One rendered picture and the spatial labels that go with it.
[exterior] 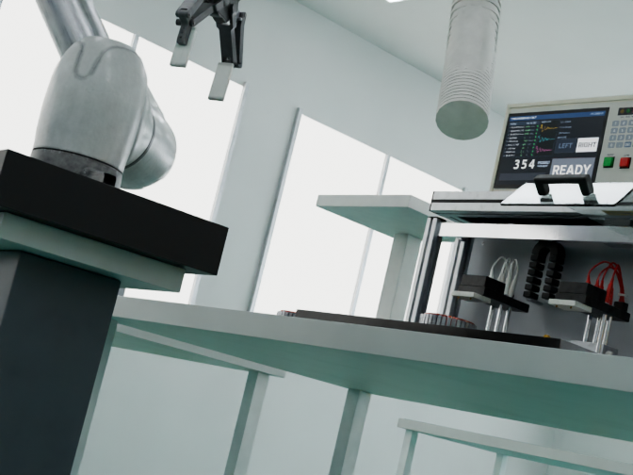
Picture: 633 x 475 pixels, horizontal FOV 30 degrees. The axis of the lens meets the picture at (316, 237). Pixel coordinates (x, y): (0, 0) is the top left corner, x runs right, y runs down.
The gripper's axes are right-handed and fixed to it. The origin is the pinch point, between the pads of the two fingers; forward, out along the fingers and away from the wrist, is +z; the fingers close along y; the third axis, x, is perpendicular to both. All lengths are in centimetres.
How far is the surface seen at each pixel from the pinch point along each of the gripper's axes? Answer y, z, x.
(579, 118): -64, -25, 48
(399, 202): -119, -18, -9
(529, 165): -68, -15, 39
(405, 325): -35, 29, 33
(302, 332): -41, 33, 11
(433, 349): -27, 33, 42
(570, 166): -64, -14, 48
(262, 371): -173, 27, -63
